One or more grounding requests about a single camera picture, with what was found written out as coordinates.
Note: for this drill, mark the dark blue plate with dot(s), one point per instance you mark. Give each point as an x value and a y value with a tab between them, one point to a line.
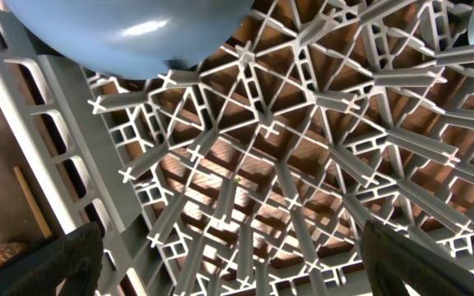
132	39

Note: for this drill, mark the grey dishwasher rack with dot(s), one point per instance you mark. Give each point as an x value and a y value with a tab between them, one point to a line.
254	171

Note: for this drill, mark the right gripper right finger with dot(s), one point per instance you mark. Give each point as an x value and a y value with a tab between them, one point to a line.
393	262

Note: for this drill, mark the wooden chopstick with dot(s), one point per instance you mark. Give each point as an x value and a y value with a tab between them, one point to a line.
36	211

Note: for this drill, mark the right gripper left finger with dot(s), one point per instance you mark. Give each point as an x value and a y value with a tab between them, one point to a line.
68	265

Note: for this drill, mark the brown walnut cookie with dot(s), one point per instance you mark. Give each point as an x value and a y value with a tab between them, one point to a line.
10	250

